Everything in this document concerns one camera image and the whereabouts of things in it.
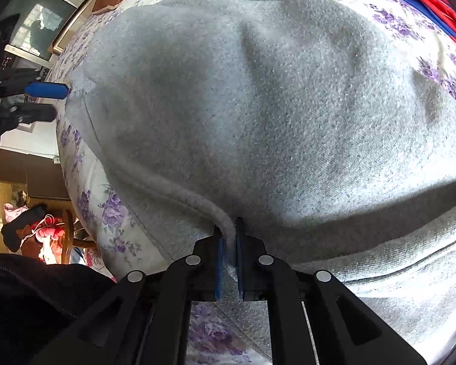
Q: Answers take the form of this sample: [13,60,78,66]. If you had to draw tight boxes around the purple floral bed quilt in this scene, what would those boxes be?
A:
[57,0,456,364]

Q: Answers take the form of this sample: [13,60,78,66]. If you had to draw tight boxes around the grey sweatpants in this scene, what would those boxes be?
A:
[65,0,456,364]

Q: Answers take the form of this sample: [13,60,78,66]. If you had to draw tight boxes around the wooden chair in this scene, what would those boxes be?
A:
[60,209,98,265]

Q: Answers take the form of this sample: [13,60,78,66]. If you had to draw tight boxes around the mirror with wooden frame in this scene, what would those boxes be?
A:
[4,0,94,68]

